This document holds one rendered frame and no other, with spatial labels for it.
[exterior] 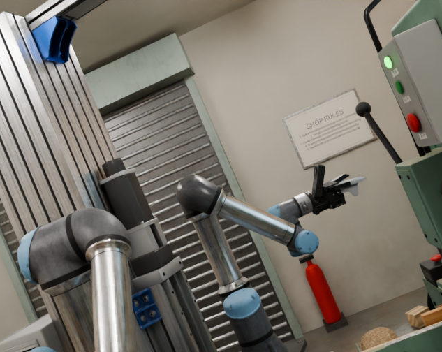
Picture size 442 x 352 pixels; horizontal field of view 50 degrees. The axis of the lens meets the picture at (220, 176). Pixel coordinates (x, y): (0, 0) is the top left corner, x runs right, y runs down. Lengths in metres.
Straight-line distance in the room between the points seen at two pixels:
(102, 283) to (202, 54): 3.33
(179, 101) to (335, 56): 1.34
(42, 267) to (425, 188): 0.77
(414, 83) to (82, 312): 0.80
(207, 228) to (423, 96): 1.06
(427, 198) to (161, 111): 3.42
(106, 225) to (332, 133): 3.16
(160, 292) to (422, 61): 0.87
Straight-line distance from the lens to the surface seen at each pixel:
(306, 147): 3.99
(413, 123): 0.73
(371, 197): 4.09
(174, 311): 1.31
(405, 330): 1.27
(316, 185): 1.69
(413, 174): 0.81
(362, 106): 1.14
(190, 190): 1.51
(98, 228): 1.03
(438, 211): 0.82
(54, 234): 1.08
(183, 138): 4.03
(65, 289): 1.10
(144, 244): 1.30
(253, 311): 1.52
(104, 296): 0.95
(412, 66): 0.70
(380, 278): 4.20
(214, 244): 1.63
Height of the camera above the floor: 1.38
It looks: 1 degrees up
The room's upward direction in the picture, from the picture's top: 23 degrees counter-clockwise
